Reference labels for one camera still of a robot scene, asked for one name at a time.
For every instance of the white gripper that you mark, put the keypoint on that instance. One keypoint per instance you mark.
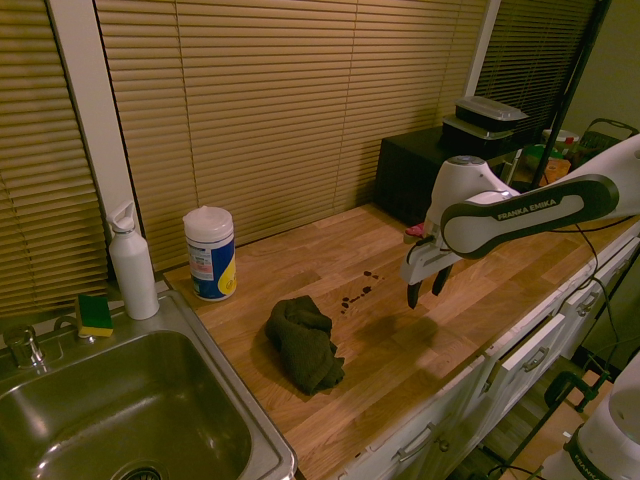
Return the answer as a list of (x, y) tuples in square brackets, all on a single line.
[(424, 260)]

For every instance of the dark green towel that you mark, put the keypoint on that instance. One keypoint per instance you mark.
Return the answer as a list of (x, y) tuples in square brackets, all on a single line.
[(307, 345)]

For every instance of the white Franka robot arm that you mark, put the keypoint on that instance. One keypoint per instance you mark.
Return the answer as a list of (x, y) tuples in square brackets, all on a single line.
[(525, 212)]

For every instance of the dark liquid spill drops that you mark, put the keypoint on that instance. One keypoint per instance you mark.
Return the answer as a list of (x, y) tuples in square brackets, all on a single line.
[(366, 289)]

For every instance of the black box cabinet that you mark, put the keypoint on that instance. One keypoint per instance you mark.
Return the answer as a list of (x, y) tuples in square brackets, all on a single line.
[(407, 175)]

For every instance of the white open drawer front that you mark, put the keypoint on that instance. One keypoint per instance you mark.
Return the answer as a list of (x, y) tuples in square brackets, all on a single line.
[(532, 345)]

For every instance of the white kitchen cabinet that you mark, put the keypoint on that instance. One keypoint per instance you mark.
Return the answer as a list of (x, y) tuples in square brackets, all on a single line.
[(450, 420)]

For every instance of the large black plastic container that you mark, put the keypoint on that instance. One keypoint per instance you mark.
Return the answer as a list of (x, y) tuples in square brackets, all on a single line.
[(470, 137)]

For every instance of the green container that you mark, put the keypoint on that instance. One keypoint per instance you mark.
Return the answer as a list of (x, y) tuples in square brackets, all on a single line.
[(534, 156)]

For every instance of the orange box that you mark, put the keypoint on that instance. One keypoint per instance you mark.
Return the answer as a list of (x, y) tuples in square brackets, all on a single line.
[(557, 170)]

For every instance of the black clamp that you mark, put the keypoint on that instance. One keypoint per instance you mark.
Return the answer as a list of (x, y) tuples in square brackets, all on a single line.
[(575, 387)]

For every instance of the small black plastic container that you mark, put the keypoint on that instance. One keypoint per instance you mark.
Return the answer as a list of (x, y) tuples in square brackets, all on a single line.
[(490, 112)]

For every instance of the white lidded tub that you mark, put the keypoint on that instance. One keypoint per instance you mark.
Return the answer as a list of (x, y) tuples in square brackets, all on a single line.
[(564, 136)]

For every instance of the disinfecting wipes canister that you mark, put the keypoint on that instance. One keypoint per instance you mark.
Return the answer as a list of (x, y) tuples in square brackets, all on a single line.
[(210, 255)]

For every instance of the wide tan window blind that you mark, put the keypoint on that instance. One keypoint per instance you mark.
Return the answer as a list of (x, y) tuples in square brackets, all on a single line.
[(280, 110)]

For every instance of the dark shaded window blind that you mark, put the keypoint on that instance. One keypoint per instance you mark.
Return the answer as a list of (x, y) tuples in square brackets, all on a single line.
[(530, 55)]

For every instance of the white water bottle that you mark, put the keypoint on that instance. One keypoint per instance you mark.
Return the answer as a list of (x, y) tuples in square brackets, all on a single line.
[(131, 270)]

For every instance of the stainless steel sink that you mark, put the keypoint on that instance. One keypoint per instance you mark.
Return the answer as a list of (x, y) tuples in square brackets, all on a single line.
[(125, 400)]

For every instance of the green and yellow sponge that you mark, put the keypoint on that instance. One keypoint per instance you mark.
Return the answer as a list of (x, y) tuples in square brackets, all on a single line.
[(94, 316)]

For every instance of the narrow tan window blind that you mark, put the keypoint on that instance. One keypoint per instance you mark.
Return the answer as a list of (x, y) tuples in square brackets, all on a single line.
[(40, 175)]

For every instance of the slim white window post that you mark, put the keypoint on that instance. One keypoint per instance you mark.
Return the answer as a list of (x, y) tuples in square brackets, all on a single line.
[(482, 47)]

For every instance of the black camera stand pole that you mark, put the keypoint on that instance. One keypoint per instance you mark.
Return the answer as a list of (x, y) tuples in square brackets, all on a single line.
[(570, 85)]

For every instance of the wide white window post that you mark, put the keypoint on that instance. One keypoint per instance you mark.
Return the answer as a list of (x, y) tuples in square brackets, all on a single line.
[(92, 120)]

